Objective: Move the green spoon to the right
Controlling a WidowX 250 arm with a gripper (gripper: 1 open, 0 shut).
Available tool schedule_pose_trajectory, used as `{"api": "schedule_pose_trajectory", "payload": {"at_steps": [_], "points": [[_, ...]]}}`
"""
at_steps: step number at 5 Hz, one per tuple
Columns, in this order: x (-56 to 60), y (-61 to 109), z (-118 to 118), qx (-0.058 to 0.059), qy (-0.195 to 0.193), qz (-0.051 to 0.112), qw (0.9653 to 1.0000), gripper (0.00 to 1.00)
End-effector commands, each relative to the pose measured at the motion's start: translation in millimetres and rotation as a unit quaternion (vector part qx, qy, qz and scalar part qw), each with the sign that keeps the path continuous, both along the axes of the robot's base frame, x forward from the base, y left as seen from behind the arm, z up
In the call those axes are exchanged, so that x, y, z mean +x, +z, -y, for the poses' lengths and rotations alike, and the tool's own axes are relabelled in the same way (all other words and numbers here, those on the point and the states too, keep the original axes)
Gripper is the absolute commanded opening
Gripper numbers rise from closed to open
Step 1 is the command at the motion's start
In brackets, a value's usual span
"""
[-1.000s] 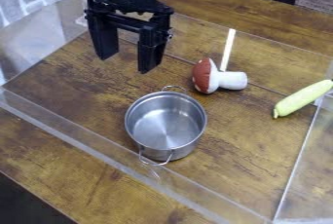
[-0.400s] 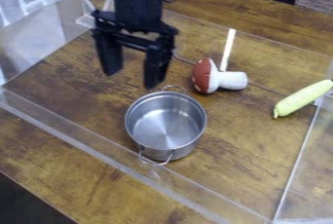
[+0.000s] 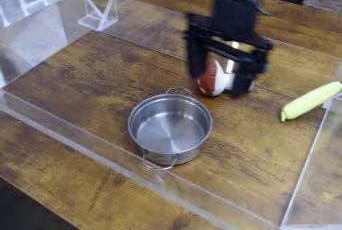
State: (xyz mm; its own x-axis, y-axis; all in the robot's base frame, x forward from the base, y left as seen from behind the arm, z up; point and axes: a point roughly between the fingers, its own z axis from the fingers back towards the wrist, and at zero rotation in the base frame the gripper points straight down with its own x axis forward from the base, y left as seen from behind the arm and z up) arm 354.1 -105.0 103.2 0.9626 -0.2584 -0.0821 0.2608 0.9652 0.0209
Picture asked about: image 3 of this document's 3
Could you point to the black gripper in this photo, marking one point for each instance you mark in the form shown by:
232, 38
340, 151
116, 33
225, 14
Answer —
228, 33

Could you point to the green spoon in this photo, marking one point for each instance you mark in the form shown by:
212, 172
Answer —
309, 101

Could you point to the red plush mushroom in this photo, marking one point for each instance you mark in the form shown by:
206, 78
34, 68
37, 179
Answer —
216, 81

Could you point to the stainless steel pot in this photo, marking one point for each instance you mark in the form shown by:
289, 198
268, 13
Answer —
170, 125

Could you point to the clear acrylic triangle bracket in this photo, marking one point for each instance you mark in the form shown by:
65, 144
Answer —
99, 19

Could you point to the clear acrylic enclosure wall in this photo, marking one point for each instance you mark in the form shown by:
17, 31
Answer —
218, 210

